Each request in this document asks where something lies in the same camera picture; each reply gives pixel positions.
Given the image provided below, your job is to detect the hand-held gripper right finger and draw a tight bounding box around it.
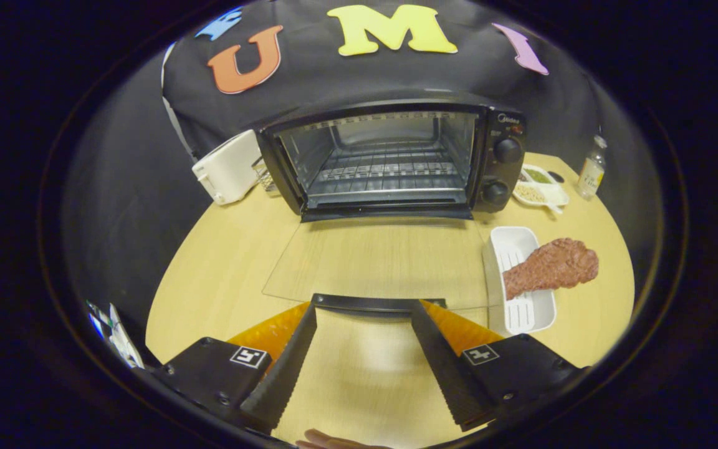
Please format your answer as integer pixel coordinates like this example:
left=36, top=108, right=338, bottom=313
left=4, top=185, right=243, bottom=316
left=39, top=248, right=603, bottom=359
left=411, top=300, right=585, bottom=432

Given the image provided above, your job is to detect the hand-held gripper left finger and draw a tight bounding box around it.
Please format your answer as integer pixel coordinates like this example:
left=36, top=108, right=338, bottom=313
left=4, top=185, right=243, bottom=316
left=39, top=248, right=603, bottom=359
left=152, top=303, right=318, bottom=435

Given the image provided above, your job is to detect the brown chicken leg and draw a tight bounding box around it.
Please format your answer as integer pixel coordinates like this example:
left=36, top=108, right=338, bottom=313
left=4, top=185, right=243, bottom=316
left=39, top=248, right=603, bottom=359
left=502, top=237, right=600, bottom=301

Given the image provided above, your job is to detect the black toaster oven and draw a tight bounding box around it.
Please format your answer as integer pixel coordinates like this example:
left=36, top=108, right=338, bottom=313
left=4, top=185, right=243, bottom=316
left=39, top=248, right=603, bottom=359
left=256, top=99, right=528, bottom=314

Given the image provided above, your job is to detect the white toaster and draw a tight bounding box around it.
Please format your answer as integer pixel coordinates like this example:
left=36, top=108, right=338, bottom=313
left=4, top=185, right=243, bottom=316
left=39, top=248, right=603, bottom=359
left=192, top=129, right=264, bottom=206

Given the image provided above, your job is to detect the white ribbed tray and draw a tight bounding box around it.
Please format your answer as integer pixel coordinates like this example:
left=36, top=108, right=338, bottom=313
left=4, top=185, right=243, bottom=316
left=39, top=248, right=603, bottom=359
left=482, top=226, right=557, bottom=336

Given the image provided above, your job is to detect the white divided grain dish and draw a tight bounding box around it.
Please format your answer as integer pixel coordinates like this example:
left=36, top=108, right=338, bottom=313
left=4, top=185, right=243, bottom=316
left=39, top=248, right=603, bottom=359
left=512, top=163, right=570, bottom=215

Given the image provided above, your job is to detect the clear plastic bottle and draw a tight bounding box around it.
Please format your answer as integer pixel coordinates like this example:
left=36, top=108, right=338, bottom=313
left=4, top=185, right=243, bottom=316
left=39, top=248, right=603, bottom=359
left=577, top=134, right=608, bottom=200

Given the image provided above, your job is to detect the metal wire rack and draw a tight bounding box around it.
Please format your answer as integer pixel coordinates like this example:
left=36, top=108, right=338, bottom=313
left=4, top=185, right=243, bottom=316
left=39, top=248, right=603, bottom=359
left=252, top=157, right=280, bottom=198

